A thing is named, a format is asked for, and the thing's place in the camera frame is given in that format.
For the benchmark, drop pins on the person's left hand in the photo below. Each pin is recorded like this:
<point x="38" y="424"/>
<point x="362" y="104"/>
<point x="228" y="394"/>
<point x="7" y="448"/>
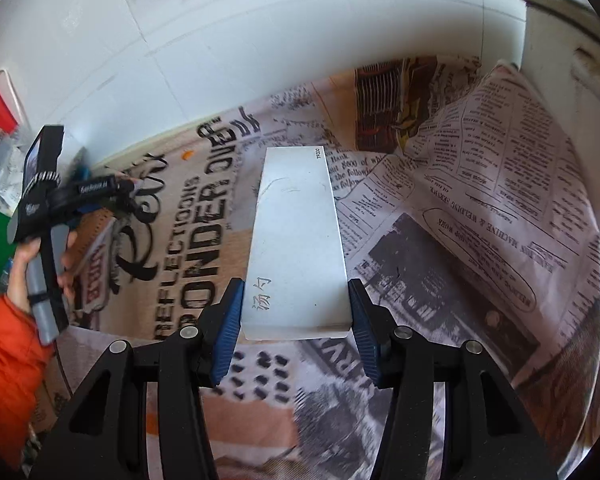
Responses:
<point x="22" y="270"/>

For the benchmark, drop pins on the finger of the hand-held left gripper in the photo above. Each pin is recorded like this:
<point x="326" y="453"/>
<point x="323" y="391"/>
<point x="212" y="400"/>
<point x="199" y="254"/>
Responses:
<point x="130" y="195"/>

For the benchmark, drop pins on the white rectangular box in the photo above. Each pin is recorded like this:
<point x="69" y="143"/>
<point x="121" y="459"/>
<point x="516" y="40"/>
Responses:
<point x="295" y="240"/>

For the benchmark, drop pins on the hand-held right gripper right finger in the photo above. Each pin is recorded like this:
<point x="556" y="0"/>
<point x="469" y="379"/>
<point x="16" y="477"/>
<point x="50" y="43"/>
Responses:
<point x="367" y="350"/>

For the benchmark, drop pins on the white bin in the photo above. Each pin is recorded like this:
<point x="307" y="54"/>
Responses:
<point x="12" y="92"/>

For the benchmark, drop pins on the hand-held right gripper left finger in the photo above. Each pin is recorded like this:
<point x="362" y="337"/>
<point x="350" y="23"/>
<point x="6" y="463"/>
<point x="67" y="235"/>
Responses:
<point x="227" y="345"/>

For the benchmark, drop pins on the person's left forearm orange sleeve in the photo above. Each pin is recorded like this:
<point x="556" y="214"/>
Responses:
<point x="10" y="370"/>

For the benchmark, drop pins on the newspaper print cloth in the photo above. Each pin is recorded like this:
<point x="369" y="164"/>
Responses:
<point x="480" y="210"/>

